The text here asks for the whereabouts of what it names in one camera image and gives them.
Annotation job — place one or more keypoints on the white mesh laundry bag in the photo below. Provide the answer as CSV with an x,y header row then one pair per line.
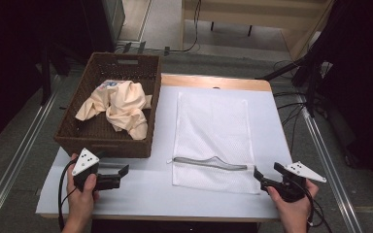
x,y
213,129

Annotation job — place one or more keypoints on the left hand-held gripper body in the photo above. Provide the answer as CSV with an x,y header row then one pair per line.
x,y
85,168

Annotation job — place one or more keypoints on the brown wicker basket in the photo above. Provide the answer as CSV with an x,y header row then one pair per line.
x,y
94,132

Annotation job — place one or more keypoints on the dark cabinet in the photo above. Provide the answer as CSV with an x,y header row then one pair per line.
x,y
105,22

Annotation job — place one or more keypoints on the black stand leg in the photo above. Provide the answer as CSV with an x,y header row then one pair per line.
x,y
285,69

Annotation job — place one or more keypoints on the cream cloth garment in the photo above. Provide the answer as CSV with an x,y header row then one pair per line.
x,y
126,103

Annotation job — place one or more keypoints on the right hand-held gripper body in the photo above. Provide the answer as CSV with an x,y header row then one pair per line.
x,y
291,184

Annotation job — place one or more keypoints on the light wooden bench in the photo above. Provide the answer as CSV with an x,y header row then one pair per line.
x,y
259,13

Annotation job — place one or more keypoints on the person's left hand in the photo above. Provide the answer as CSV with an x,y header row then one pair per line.
x,y
81,200

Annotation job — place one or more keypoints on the metal floor rail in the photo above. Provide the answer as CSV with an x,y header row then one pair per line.
x,y
330,168
16,155

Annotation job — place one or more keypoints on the person's right hand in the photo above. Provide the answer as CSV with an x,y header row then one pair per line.
x,y
293,210

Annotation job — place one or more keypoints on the white table cover sheet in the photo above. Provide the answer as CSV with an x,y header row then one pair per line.
x,y
155,194

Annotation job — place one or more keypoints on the black upright stand post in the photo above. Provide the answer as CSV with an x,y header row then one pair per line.
x,y
46,77

